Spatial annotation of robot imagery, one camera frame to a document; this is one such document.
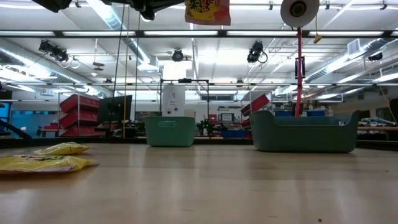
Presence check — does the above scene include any yellow sour candy pack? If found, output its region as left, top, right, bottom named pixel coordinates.
left=0, top=154, right=100, bottom=174
left=184, top=0, right=232, bottom=27
left=33, top=142, right=93, bottom=156

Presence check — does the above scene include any light teal plastic bin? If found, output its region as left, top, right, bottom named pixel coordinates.
left=143, top=116, right=196, bottom=147

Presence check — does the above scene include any black background monitor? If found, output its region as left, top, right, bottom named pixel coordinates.
left=97, top=95, right=134, bottom=124

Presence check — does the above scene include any tilted red storage bin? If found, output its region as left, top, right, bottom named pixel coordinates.
left=241, top=93, right=271, bottom=118

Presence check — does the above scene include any red desk lamp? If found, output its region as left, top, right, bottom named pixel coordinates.
left=279, top=0, right=320, bottom=118

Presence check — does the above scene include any blue storage bin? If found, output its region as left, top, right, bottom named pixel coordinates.
left=275, top=110, right=326, bottom=118
left=220, top=129, right=249, bottom=139

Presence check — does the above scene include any blue lit screen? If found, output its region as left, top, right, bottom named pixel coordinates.
left=0, top=102, right=12, bottom=124

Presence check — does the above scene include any dark teal plastic bin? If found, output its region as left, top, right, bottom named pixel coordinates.
left=249, top=109, right=363, bottom=153

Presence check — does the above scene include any wooden workbench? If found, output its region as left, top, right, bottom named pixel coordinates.
left=357, top=125, right=398, bottom=132

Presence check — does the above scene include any yellow hanging cord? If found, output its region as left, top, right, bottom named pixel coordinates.
left=123, top=6, right=129, bottom=139

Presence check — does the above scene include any thick black cable bundle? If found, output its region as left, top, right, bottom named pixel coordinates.
left=0, top=119, right=34, bottom=140

